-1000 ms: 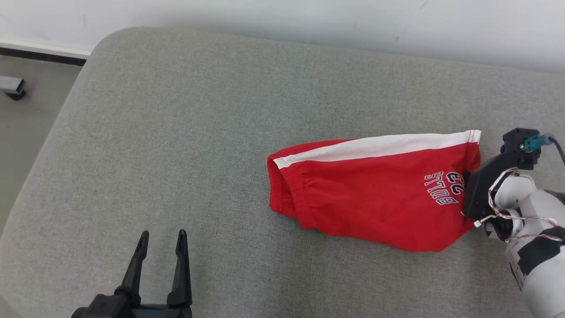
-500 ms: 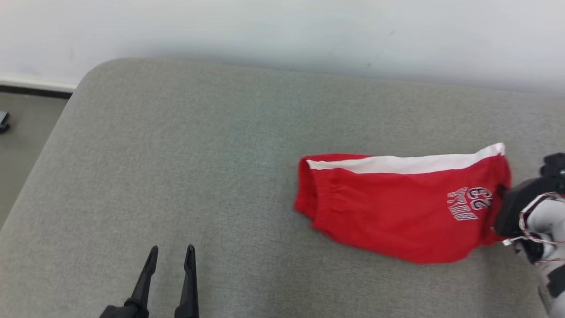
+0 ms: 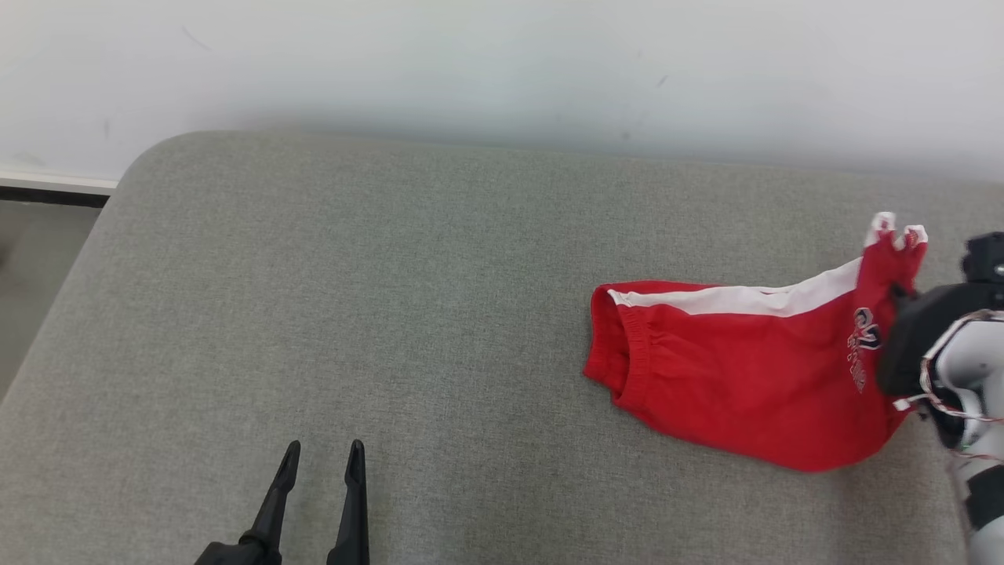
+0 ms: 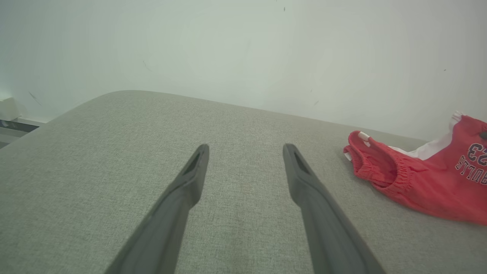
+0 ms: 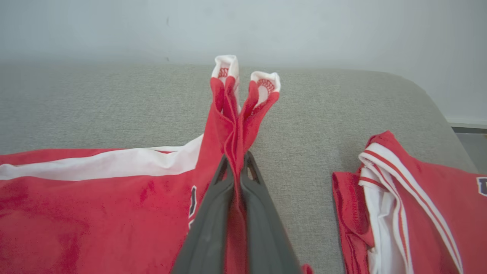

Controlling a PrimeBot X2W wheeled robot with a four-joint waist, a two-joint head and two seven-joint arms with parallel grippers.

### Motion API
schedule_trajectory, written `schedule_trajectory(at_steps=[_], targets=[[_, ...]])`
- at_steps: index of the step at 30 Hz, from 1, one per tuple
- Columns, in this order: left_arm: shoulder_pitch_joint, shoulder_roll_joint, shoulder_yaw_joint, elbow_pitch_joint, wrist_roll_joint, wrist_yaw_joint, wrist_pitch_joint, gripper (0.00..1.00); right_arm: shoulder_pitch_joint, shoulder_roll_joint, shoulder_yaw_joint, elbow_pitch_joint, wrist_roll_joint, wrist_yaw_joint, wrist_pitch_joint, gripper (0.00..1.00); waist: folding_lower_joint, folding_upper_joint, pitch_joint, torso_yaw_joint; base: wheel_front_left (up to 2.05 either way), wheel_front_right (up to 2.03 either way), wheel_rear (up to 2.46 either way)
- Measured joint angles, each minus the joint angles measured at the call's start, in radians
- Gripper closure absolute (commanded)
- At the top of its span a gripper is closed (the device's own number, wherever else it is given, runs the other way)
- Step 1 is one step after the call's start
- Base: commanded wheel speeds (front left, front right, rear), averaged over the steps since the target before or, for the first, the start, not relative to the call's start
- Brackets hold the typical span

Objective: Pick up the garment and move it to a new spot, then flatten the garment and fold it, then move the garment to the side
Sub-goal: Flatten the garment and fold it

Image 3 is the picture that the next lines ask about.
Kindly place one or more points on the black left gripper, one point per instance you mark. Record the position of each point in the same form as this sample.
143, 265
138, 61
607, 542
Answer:
243, 554

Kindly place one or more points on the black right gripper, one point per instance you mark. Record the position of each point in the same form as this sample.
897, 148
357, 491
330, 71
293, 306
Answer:
910, 337

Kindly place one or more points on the red shorts with white stripe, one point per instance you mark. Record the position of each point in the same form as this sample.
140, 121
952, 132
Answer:
745, 377

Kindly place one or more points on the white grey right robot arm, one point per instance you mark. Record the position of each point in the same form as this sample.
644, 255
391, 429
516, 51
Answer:
976, 361

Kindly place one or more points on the grey fabric sofa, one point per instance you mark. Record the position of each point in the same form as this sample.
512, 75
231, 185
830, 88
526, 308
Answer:
353, 298

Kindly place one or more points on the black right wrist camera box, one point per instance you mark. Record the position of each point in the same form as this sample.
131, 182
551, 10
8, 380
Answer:
987, 259

